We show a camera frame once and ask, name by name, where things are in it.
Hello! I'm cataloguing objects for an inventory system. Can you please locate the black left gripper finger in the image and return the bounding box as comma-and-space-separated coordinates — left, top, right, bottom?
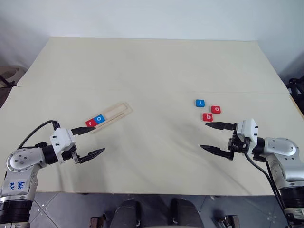
71, 126, 97, 136
78, 147, 106, 165

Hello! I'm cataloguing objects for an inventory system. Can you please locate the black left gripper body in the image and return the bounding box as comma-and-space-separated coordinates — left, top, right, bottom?
61, 145, 81, 165

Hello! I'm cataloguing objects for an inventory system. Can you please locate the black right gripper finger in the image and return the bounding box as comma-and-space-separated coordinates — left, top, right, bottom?
205, 121, 238, 131
199, 144, 235, 162

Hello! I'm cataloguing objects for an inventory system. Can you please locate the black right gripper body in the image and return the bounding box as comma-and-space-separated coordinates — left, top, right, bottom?
228, 129, 250, 154

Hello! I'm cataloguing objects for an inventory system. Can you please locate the wooden letter tray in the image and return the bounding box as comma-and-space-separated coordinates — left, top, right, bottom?
88, 102, 133, 134

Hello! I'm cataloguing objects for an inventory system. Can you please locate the cream table cover sheet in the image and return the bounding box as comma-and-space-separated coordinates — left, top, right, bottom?
17, 36, 288, 94
0, 85, 304, 197

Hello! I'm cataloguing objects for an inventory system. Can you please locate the brown and black foot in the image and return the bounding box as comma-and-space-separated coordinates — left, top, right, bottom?
214, 213, 240, 228
91, 213, 108, 228

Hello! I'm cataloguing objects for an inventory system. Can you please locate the dark rounded shape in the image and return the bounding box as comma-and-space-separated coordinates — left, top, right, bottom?
169, 197, 203, 228
114, 200, 143, 228

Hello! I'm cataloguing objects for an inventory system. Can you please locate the black metal stand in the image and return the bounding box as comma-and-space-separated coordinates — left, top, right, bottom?
285, 75, 304, 106

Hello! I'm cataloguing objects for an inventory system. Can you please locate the round wooden stool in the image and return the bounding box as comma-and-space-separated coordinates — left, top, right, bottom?
0, 64, 24, 87

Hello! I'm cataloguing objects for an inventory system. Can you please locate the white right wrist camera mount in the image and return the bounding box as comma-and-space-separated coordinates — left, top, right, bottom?
236, 118, 259, 148

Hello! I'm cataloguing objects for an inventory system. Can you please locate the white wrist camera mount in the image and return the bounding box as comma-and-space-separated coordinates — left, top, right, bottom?
49, 128, 76, 155
236, 118, 259, 148

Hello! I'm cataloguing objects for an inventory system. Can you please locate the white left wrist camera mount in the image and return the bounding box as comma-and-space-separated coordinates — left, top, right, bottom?
49, 128, 76, 155

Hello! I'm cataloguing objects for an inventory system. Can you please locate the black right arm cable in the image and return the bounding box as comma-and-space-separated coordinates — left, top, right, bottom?
244, 152, 294, 228

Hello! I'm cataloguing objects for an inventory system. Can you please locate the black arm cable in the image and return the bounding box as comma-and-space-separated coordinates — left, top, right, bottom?
244, 152, 294, 228
17, 120, 60, 150

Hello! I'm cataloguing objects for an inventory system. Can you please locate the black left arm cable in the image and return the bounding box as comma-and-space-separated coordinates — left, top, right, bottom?
17, 120, 60, 150

